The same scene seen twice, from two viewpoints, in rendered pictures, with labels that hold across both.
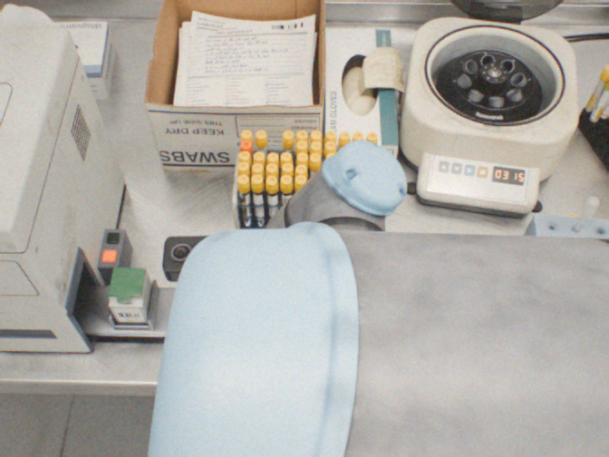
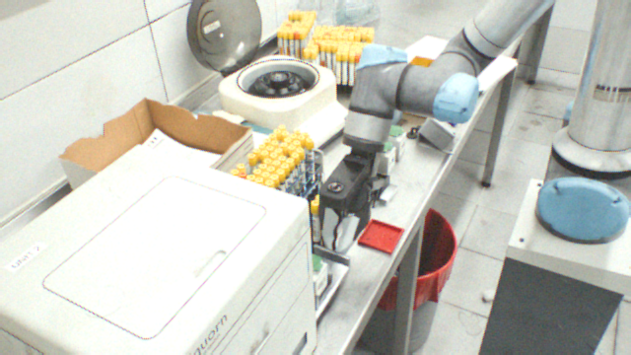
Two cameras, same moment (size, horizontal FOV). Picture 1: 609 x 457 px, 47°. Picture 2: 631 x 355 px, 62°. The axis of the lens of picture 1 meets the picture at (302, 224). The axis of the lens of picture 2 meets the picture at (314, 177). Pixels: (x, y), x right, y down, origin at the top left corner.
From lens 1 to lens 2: 0.70 m
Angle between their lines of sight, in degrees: 44
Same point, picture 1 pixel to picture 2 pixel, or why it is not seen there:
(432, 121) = (290, 106)
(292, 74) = (188, 156)
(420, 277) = not seen: outside the picture
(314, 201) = (384, 78)
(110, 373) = (339, 338)
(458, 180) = (318, 128)
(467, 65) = (261, 86)
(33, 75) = (172, 164)
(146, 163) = not seen: hidden behind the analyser
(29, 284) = (307, 269)
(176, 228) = not seen: hidden behind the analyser
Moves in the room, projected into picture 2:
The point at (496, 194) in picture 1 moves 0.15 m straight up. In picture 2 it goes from (336, 120) to (336, 62)
